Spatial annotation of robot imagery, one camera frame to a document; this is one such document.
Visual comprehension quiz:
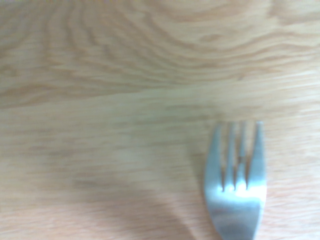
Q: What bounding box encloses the silver metal fork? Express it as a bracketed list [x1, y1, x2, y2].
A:
[203, 120, 268, 240]

